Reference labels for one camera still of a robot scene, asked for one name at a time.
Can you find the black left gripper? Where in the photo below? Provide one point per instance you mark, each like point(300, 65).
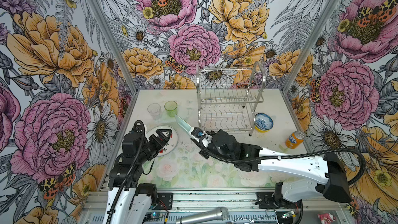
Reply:
point(159, 144)

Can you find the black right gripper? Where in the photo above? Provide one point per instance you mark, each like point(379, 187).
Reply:
point(206, 152)

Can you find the white watermelon pattern plate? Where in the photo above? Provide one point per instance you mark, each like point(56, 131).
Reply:
point(171, 145)

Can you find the pale green plate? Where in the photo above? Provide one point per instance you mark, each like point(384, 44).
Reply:
point(183, 124)

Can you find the clear glass cup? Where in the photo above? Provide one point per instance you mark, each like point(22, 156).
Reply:
point(155, 111)

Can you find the green glass jar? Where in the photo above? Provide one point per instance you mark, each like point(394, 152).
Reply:
point(171, 108)

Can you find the chrome wire dish rack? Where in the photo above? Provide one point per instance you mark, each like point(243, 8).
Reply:
point(228, 97)

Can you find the blue white porcelain bowl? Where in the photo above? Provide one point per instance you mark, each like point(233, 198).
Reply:
point(263, 121)

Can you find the yellow plastic bowl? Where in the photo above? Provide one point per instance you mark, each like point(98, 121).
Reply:
point(261, 130)

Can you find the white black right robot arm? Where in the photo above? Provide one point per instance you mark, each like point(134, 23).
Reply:
point(320, 175)

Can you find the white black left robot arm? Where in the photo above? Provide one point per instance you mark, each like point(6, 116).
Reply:
point(128, 201)

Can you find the silver microphone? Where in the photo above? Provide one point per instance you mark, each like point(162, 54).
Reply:
point(220, 213)

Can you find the orange soda can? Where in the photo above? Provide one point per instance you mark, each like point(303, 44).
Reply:
point(295, 139)

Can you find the pink toy figure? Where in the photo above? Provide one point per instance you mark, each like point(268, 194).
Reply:
point(326, 218)

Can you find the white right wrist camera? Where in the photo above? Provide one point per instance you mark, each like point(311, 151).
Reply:
point(196, 133)

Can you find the aluminium front rail frame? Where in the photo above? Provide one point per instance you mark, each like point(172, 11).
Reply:
point(244, 205)

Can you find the aluminium corner post left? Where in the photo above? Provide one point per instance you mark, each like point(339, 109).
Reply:
point(99, 15)

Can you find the aluminium corner post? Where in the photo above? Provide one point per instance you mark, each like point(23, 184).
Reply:
point(99, 15)
point(314, 34)

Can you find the aluminium corner post right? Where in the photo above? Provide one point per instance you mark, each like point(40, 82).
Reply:
point(314, 34)

